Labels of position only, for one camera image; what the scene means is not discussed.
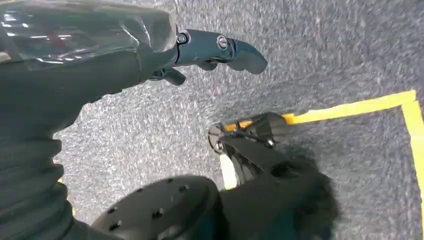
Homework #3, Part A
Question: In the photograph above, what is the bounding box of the yellow floor tape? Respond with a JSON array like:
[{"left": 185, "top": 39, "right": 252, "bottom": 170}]
[
  {"left": 219, "top": 153, "right": 238, "bottom": 191},
  {"left": 225, "top": 89, "right": 424, "bottom": 233}
]

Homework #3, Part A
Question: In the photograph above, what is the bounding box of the ribbed grey left arm sleeve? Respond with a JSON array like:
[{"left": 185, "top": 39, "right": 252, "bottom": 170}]
[{"left": 0, "top": 134, "right": 78, "bottom": 240}]

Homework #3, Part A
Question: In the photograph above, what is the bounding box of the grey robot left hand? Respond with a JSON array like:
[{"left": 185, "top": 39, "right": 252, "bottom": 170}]
[{"left": 0, "top": 0, "right": 269, "bottom": 141}]

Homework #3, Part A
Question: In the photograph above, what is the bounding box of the black robot leg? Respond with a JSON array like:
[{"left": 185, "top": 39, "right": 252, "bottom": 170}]
[{"left": 207, "top": 111, "right": 343, "bottom": 240}]

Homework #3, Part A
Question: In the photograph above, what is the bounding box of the black perforated joint cover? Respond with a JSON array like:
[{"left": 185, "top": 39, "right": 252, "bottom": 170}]
[{"left": 90, "top": 175, "right": 230, "bottom": 240}]

